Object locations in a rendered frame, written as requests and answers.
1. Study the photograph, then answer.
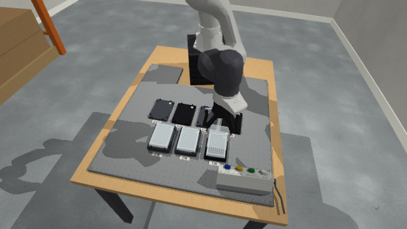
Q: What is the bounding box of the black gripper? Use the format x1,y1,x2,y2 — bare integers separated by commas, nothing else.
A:
202,102,240,141

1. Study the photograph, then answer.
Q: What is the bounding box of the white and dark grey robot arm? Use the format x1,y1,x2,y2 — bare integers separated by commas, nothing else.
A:
185,0,247,115

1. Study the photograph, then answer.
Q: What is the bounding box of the grey button panel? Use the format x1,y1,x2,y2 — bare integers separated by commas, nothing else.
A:
216,163,285,214

